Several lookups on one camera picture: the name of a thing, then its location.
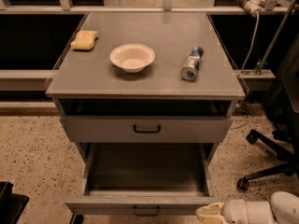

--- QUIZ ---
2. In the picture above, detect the grey drawer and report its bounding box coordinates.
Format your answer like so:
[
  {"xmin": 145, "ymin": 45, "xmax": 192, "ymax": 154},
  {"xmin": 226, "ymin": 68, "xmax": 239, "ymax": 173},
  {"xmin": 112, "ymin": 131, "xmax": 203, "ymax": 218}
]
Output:
[
  {"xmin": 65, "ymin": 143, "xmax": 217, "ymax": 217},
  {"xmin": 61, "ymin": 116, "xmax": 233, "ymax": 143}
]

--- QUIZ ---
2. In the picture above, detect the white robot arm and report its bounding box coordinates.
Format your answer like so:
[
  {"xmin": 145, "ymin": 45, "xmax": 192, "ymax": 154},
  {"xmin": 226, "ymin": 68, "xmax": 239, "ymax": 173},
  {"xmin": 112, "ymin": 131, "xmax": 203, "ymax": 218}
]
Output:
[{"xmin": 195, "ymin": 191, "xmax": 299, "ymax": 224}]

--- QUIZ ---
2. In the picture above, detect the grey drawer cabinet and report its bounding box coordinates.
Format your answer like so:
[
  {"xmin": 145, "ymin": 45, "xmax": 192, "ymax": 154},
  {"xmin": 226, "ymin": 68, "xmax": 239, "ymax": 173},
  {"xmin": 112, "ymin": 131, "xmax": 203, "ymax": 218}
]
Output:
[{"xmin": 47, "ymin": 12, "xmax": 244, "ymax": 156}]

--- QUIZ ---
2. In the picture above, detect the red bull can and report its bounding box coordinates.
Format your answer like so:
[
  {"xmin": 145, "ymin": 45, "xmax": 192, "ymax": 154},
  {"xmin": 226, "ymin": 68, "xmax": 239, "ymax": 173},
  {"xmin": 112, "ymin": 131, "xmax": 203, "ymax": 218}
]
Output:
[{"xmin": 181, "ymin": 46, "xmax": 204, "ymax": 81}]

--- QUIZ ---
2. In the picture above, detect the grey top drawer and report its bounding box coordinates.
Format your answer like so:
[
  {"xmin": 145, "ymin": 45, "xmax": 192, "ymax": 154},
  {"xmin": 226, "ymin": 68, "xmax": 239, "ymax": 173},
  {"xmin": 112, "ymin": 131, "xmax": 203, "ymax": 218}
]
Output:
[{"xmin": 61, "ymin": 116, "xmax": 233, "ymax": 143}]

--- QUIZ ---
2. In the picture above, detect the black office chair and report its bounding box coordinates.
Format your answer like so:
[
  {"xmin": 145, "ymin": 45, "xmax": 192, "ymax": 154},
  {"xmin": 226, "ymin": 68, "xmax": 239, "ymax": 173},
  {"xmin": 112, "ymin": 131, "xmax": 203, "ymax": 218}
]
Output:
[{"xmin": 236, "ymin": 38, "xmax": 299, "ymax": 192}]

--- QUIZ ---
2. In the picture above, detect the black object under cabinet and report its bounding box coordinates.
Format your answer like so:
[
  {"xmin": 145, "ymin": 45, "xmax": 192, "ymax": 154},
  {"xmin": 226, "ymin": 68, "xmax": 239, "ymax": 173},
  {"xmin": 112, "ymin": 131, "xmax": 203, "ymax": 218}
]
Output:
[{"xmin": 69, "ymin": 215, "xmax": 84, "ymax": 224}]

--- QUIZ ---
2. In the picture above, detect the white bowl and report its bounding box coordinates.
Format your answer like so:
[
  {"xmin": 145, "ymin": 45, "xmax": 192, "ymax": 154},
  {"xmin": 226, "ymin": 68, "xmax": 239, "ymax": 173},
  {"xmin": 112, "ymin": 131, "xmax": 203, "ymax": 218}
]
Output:
[{"xmin": 110, "ymin": 44, "xmax": 155, "ymax": 73}]

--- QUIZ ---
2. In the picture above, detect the black object bottom left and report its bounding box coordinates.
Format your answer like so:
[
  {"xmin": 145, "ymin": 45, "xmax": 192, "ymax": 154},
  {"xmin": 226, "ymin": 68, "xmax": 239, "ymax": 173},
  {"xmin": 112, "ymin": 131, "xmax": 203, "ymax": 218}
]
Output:
[{"xmin": 0, "ymin": 181, "xmax": 29, "ymax": 224}]

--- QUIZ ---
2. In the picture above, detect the white power strip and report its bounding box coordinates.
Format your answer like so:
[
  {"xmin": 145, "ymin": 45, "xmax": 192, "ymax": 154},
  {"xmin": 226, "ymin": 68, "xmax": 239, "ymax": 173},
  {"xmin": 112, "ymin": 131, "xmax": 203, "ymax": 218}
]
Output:
[{"xmin": 236, "ymin": 0, "xmax": 263, "ymax": 17}]

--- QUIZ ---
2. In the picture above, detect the yellow sponge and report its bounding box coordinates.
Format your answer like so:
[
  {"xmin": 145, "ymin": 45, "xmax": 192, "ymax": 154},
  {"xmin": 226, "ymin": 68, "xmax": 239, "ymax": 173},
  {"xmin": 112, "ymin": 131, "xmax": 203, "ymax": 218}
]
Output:
[{"xmin": 70, "ymin": 30, "xmax": 98, "ymax": 50}]

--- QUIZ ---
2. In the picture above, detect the metal diagonal rod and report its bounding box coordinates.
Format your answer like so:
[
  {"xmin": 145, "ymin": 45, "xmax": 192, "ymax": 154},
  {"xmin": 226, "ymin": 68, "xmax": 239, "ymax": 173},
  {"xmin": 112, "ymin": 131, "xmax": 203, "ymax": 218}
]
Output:
[{"xmin": 251, "ymin": 0, "xmax": 297, "ymax": 76}]

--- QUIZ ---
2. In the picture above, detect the white power cable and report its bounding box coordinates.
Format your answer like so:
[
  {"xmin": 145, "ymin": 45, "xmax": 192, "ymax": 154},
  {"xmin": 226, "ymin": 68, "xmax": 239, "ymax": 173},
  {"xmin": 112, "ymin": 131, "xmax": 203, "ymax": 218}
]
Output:
[{"xmin": 238, "ymin": 10, "xmax": 261, "ymax": 77}]

